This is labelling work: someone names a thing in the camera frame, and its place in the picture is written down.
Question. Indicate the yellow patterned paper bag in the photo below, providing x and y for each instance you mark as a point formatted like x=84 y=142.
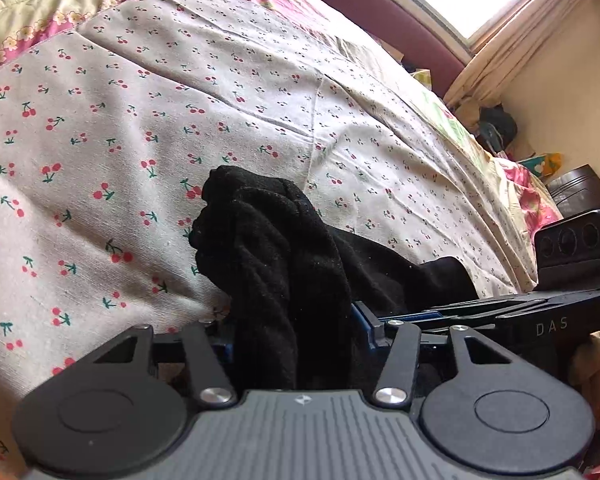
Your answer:
x=422 y=77

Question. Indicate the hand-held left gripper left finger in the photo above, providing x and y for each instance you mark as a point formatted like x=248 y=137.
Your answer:
x=200 y=355

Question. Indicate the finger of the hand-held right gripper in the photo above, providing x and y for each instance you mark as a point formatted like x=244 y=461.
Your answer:
x=430 y=317
x=490 y=302

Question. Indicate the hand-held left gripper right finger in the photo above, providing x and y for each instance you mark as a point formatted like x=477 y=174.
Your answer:
x=365 y=327

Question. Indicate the black clothes pile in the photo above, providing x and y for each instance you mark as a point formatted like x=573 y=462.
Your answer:
x=500 y=127

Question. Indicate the cherry print bed sheet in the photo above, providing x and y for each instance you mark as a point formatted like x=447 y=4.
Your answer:
x=130 y=110

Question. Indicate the maroon padded headboard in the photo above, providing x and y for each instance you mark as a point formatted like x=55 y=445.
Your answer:
x=405 y=15

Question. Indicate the pink floral quilt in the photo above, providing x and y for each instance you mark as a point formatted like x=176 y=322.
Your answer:
x=30 y=15

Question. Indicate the dark leather furniture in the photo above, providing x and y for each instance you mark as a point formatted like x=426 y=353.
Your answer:
x=580 y=185

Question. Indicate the cream curtain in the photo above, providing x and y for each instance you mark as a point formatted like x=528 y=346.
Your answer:
x=520 y=50

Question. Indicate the person's right hand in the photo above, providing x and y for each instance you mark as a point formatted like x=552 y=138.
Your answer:
x=597 y=365

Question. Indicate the black pants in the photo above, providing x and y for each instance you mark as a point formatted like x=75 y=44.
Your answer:
x=280 y=260

